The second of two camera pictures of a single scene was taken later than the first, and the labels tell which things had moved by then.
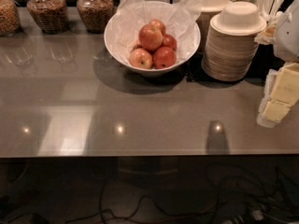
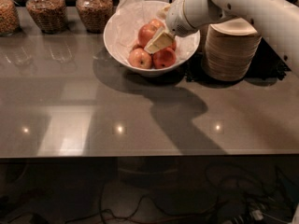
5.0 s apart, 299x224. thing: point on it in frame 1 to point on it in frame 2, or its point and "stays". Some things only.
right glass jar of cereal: [95, 8] stays
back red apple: [160, 24] stays
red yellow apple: [149, 37] stays
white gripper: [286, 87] to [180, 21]
